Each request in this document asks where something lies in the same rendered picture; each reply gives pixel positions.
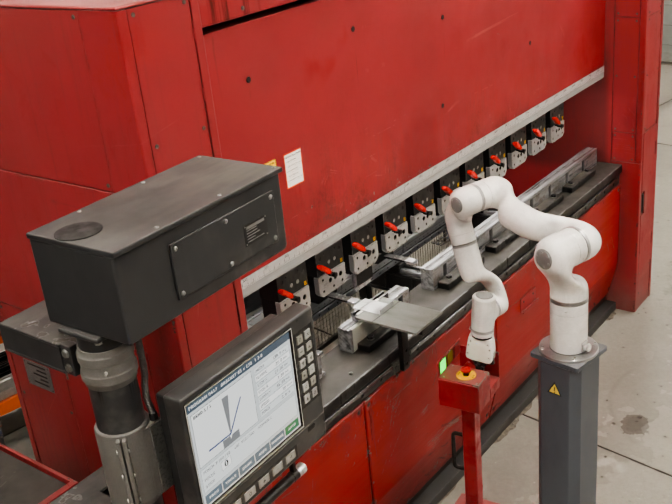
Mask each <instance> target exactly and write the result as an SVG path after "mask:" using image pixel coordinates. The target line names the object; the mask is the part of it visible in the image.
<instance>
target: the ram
mask: <svg viewBox="0 0 672 504"><path fill-rule="evenodd" d="M605 6H606V0H298V1H295V2H292V3H288V4H285V5H281V6H278V7H274V8H271V9H267V10H264V11H260V12H257V13H254V14H250V15H247V16H243V17H240V18H236V19H233V20H229V21H226V22H223V23H219V24H216V25H212V26H209V27H205V28H202V31H203V37H204V44H205V50H206V57H207V63H208V70H209V76H210V83H211V90H212V96H213V103H214V109H215V116H216V122H217V129H218V135H219V142H220V148H221V155H222V158H223V159H229V160H236V161H243V162H250V163H257V164H264V165H265V163H268V162H270V161H272V160H274V159H276V166H278V167H282V170H283V171H282V172H280V173H278V177H279V184H280V192H281V200H282V208H283V216H284V225H285V233H286V240H287V246H286V248H285V249H284V250H283V251H281V252H279V253H278V254H276V255H275V256H273V257H271V258H270V259H268V260H267V261H265V262H263V263H262V264H260V265H259V266H257V267H255V268H254V269H252V270H251V271H249V272H247V273H246V274H244V275H243V276H241V277H240V279H241V280H243V279H244V278H246V277H248V276H249V275H251V274H253V273H255V272H256V271H258V270H260V269H261V268H263V267H265V266H266V265H268V264H270V263H271V262H273V261H275V260H276V259H278V258H280V257H282V256H283V255H285V254H287V253H288V252H290V251H292V250H293V249H295V248H297V247H298V246H300V245H302V244H304V243H305V242H307V241H309V240H310V239H312V238H314V237H315V236H317V235H319V234H320V233H322V232H324V231H326V230H327V229H329V228H331V227H332V226H334V225H336V224H337V223H339V222H341V221H342V220H344V219H346V218H347V217H349V216H351V215H353V214H354V213H356V212H358V211H359V210H361V209H363V208H364V207H366V206H368V205H369V204H371V203H373V202H375V201H376V200H378V199H380V198H381V197H383V196H385V195H386V194H388V193H390V192H391V191H393V190H395V189H397V188H398V187H400V186H402V185H403V184H405V183H407V182H408V181H410V180H412V179H413V178H415V177H417V176H418V175H420V174H422V173H424V172H425V171H427V170H429V169H430V168H432V167H434V166H435V165H437V164H439V163H440V162H442V161H444V160H446V159H447V158H449V157H451V156H452V155H454V154H456V153H457V152H459V151H461V150H462V149H464V148H466V147H467V146H469V145H471V144H473V143H474V142H476V141H478V140H479V139H481V138H483V137H484V136H486V135H488V134H489V133H491V132H493V131H495V130H496V129H498V128H500V127H501V126H503V125H505V124H506V123H508V122H510V121H511V120H513V119H515V118H517V117H518V116H520V115H522V114H523V113H525V112H527V111H528V110H530V109H532V108H533V107H535V106H537V105H538V104H540V103H542V102H544V101H545V100H547V99H549V98H550V97H552V96H554V95H555V94H557V93H559V92H560V91H562V90H564V89H566V88H567V87H569V86H571V85H572V84H574V83H576V82H577V81H579V80H581V79H582V78H584V77H586V76H588V75H589V74H591V73H593V72H594V71H596V70H598V69H599V68H601V67H603V66H604V52H605ZM603 77H604V72H603V73H601V74H599V75H598V76H596V77H595V78H593V79H591V80H590V81H588V82H586V83H585V84H583V85H581V86H580V87H578V88H576V89H575V90H573V91H571V92H570V93H568V94H566V95H565V96H563V97H561V98H560V99H558V100H556V101H555V102H553V103H551V104H550V105H548V106H546V107H545V108H543V109H541V110H540V111H538V112H537V113H535V114H533V115H532V116H530V117H528V118H527V119H525V120H523V121H522V122H520V123H518V124H517V125H515V126H513V127H512V128H510V129H508V130H507V131H505V132H503V133H502V134H500V135H498V136H497V137H495V138H493V139H492V140H490V141H488V142H487V143H485V144H483V145H482V146H480V147H479V148H477V149H475V150H474V151H472V152H470V153H469V154H467V155H465V156H464V157H462V158H460V159H459V160H457V161H455V162H454V163H452V164H450V165H449V166H447V167H445V168H444V169H442V170H440V171H439V172H437V173H435V174H434V175H432V176H430V177H429V178H427V179H425V180H424V181H422V182H421V183H419V184H417V185H416V186H414V187H412V188H411V189H409V190H407V191H406V192H404V193H402V194H401V195H399V196H397V197H396V198H394V199H392V200H391V201H389V202H387V203H386V204H384V205H382V206H381V207H379V208H377V209H376V210H374V211H372V212H371V213H369V214H367V215H366V216H364V217H363V218H361V219H359V220H358V221H356V222H354V223H353V224H351V225H349V226H348V227H346V228H344V229H343V230H341V231H339V232H338V233H336V234H334V235H333V236H331V237H329V238H328V239H326V240H324V241H323V242H321V243H319V244H318V245H316V246H314V247H313V248H311V249H309V250H308V251H306V252H305V253H303V254H301V255H300V256H298V257H296V258H295V259H293V260H291V261H290V262H288V263H286V264H285V265H283V266H281V267H280V268H278V269H276V270H275V271H273V272H271V273H270V274H268V275H266V276H265V277H263V278H261V279H260V280H258V281H256V282H255V283H253V284H251V285H250V286H248V287H247V288H245V289H243V290H242V292H243V299H244V298H245V297H247V296H248V295H250V294H252V293H253V292H255V291H257V290H258V289H260V288H261V287H263V286H265V285H266V284H268V283H270V282H271V281H273V280H274V279H276V278H278V277H279V276H281V275H283V274H284V273H286V272H287V271H289V270H291V269H292V268H294V267H296V266H297V265H299V264H301V263H302V262H304V261H305V260H307V259H309V258H310V257H312V256H314V255H315V254H317V253H318V252H320V251H322V250H323V249H325V248H327V247H328V246H330V245H331V244H333V243H335V242H336V241H338V240H340V239H341V238H343V237H345V236H346V235H348V234H349V233H351V232H353V231H354V230H356V229H358V228H359V227H361V226H362V225H364V224H366V223H367V222H369V221H371V220H372V219H374V218H375V217H377V216H379V215H380V214H382V213H384V212H385V211H387V210H388V209H390V208H392V207H393V206H395V205H397V204H398V203H400V202H402V201H403V200H405V199H406V198H408V197H410V196H411V195H413V194H415V193H416V192H418V191H419V190H421V189H423V188H424V187H426V186H428V185H429V184H431V183H432V182H434V181H436V180H437V179H439V178H441V177H442V176H444V175H445V174H447V173H449V172H450V171H452V170H454V169H455V168H457V167H459V166H460V165H462V164H463V163H465V162H467V161H468V160H470V159H472V158H473V157H475V156H476V155H478V154H480V153H481V152H483V151H485V150H486V149H488V148H489V147H491V146H493V145H494V144H496V143H498V142H499V141H501V140H502V139H504V138H506V137H507V136H509V135H511V134H512V133H514V132H516V131H517V130H519V129H520V128H522V127H524V126H525V125H527V124H529V123H530V122H532V121H533V120H535V119H537V118H538V117H540V116H542V115H543V114H545V113H546V112H548V111H550V110H551V109H553V108H555V107H556V106H558V105H559V104H561V103H563V102H564V101H566V100H568V99H569V98H571V97H573V96H574V95H576V94H577V93H579V92H581V91H582V90H584V89H586V88H587V87H589V86H590V85H592V84H594V83H595V82H597V81H599V80H600V79H602V78H603ZM300 147H301V155H302V164H303V172H304V181H303V182H301V183H299V184H298V185H296V186H294V187H292V188H290V189H287V181H286V173H285V165H284V157H283V155H285V154H287V153H289V152H291V151H293V150H295V149H298V148H300Z"/></svg>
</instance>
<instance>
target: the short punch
mask: <svg viewBox="0 0 672 504"><path fill-rule="evenodd" d="M371 277H373V272H372V265H371V266H370V267H368V268H367V269H365V270H364V271H362V272H361V273H359V274H354V273H353V274H352V283H353V287H355V292H357V291H358V290H359V289H361V288H362V287H364V286H365V285H367V284H368V283H370V282H371Z"/></svg>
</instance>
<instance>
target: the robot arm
mask: <svg viewBox="0 0 672 504"><path fill-rule="evenodd" d="M488 208H495V209H498V219H499V222H500V223H501V224H502V225H503V226H504V227H505V228H507V229H508V230H510V231H512V232H513V233H515V234H517V235H519V236H521V237H523V238H526V239H529V240H533V241H538V242H539V243H538V245H537V246H536V249H535V253H534V261H535V264H536V266H537V268H538V269H539V270H540V271H541V272H542V273H543V274H544V276H545V277H546V278H547V280H548V282H549V286H550V335H549V336H546V337H545V338H543V339H542V340H541V341H540V343H539V351H540V353H541V354H542V355H543V356H544V357H545V358H547V359H549V360H551V361H554V362H557V363H562V364H579V363H584V362H587V361H590V360H592V359H593V358H595V357H596V356H597V354H598V352H599V345H598V343H597V342H596V341H595V340H594V339H592V338H591V337H589V336H588V299H589V290H588V284H587V281H586V280H585V279H584V278H583V277H582V276H580V275H577V274H573V273H572V270H573V267H574V266H577V265H579V264H581V263H583V262H585V261H587V260H589V259H591V258H592V257H594V256H595V255H596V254H597V253H598V252H599V250H600V248H601V242H602V241H601V236H600V234H599V232H598V231H597V230H596V229H595V228H594V227H593V226H592V225H590V224H588V223H586V222H583V221H580V220H577V219H572V218H568V217H563V216H557V215H552V214H547V213H543V212H540V211H538V210H536V209H534V208H532V207H530V206H528V205H527V204H525V203H523V202H521V201H520V200H519V199H518V198H517V197H516V196H515V194H514V191H513V187H512V185H511V183H510V182H509V181H508V180H506V179H505V178H502V177H499V176H491V177H487V178H484V179H482V180H479V181H476V182H474V183H471V184H468V185H466V186H463V187H461V188H459V189H457V190H455V191H454V192H452V193H451V194H450V196H449V204H448V206H447V208H446V210H445V223H446V227H447V230H448V234H449V238H450V241H451V245H452V248H453V252H454V255H455V259H456V262H457V266H458V269H459V273H460V275H461V278H462V279H463V280H464V281H465V282H481V283H482V284H483V285H484V287H485V289H486V291H478V292H475V293H474V294H473V295H472V311H471V326H470V327H469V330H471V333H470V334H469V337H468V341H467V347H466V357H467V358H469V359H471V360H472V361H473V362H474V365H475V366H476V369H478V370H483V371H485V366H486V365H488V364H489V365H494V363H495V361H494V358H495V339H494V323H495V320H496V318H497V317H499V316H500V315H502V314H504V313H505V312H506V311H507V310H508V298H507V295H506V291H505V288H504V286H503V283H502V281H501V280H500V279H499V278H498V276H496V275H495V274H494V273H492V272H490V271H488V270H487V269H485V268H484V266H483V263H482V259H481V255H480V251H479V247H478V243H477V239H476V236H475V232H474V228H473V225H472V216H473V215H474V214H476V213H478V212H481V211H483V210H486V209H488ZM480 362H481V363H480Z"/></svg>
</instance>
